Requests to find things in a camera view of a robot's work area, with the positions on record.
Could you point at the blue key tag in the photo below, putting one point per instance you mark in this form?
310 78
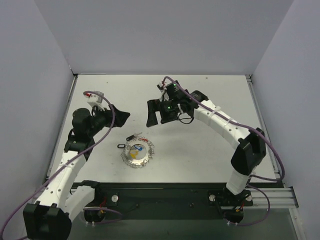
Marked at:
137 147

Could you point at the black key tag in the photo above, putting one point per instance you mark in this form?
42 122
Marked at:
121 146
129 138

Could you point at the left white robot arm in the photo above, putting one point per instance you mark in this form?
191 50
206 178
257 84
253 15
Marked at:
52 214

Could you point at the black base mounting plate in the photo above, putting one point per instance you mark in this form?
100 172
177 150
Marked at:
167 201

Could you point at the yellow key tag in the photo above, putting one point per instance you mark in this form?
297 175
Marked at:
134 155

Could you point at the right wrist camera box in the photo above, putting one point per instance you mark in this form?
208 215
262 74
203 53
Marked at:
163 92

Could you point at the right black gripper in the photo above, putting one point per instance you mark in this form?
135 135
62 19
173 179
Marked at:
159 111

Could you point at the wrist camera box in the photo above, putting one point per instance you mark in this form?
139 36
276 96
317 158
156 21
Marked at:
95 101
163 92

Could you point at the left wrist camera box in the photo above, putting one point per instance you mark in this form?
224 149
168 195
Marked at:
95 101

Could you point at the metal disc keyring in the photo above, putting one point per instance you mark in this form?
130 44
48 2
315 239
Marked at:
143 156

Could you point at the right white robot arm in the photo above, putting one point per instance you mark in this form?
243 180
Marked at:
249 146

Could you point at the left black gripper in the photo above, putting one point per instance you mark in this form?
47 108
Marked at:
113 118

